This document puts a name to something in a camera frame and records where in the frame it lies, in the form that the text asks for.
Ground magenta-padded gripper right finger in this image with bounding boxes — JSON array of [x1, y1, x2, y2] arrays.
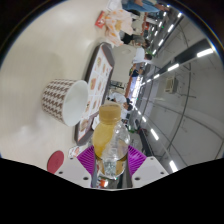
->
[[126, 144, 169, 189]]

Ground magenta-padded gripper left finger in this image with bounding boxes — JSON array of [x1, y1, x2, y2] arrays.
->
[[54, 144, 99, 189]]

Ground clear bottle with yellow drink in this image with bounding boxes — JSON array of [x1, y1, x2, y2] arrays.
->
[[90, 102, 132, 181]]

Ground flat round red coaster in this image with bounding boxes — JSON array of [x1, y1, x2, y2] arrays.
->
[[46, 150, 65, 175]]

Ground brown patterned paper cup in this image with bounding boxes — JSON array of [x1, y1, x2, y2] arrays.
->
[[41, 78, 90, 127]]

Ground ceiling air unit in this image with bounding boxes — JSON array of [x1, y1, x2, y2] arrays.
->
[[164, 77, 178, 94]]

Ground printed tray liner paper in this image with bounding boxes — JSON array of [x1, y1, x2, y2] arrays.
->
[[78, 46, 113, 134]]

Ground beige chair with round hole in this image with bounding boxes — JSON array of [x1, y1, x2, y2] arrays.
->
[[111, 44, 138, 84]]

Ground ceiling lights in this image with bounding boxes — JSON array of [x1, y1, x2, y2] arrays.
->
[[133, 12, 215, 174]]

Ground orange white food wrapper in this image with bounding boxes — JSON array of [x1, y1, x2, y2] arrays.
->
[[103, 8, 134, 48]]

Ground red sauce packet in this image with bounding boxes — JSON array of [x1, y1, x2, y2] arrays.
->
[[94, 10, 107, 28]]

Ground white paper receipt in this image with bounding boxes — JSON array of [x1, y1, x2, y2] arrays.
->
[[106, 0, 123, 11]]

